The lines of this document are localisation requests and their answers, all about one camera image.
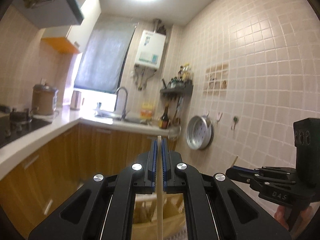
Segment wooden chopstick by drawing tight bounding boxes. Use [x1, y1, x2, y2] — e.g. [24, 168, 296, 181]
[231, 155, 239, 167]
[156, 135, 163, 240]

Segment wooden kitchen cabinets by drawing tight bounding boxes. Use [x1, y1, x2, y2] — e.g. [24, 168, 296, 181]
[0, 122, 178, 239]

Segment white kitchen countertop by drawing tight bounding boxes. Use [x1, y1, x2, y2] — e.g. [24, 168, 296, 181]
[0, 107, 169, 178]

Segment person's right hand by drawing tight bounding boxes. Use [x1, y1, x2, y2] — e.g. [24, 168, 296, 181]
[274, 202, 319, 239]

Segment beige slotted plastic basket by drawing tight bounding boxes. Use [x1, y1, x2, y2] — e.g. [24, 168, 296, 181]
[131, 193, 185, 239]

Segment round metal steamer tray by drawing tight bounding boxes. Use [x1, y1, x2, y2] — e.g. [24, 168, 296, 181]
[186, 115, 214, 150]

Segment chrome sink faucet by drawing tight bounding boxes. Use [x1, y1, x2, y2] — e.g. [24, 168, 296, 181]
[114, 86, 128, 115]

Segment steel sink basin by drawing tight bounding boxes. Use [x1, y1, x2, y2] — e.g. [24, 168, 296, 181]
[95, 110, 149, 125]

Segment dark soy sauce bottle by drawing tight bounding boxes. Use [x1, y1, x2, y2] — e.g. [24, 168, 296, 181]
[159, 103, 169, 129]

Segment yellow detergent bottle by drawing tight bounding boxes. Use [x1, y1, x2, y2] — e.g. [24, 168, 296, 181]
[140, 102, 154, 120]

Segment black gas stove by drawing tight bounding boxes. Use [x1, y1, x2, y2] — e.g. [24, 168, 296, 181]
[0, 105, 50, 148]

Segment brown electric rice cooker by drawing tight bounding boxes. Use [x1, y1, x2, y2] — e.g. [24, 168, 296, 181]
[31, 84, 59, 116]

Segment grey roller window blind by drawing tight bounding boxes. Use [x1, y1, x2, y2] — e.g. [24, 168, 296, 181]
[74, 18, 137, 93]

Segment white gas water heater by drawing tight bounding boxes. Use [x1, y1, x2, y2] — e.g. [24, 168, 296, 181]
[135, 30, 166, 70]

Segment grey range hood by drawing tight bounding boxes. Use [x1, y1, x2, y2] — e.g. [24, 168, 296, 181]
[12, 0, 84, 29]

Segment metal wall hook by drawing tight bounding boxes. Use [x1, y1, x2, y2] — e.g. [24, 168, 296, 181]
[231, 116, 239, 131]

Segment dark wall spice shelf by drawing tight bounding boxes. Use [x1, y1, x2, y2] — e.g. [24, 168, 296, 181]
[159, 79, 193, 100]

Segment white orange wall cabinet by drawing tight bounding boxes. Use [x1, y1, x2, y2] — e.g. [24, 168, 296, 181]
[41, 0, 102, 55]

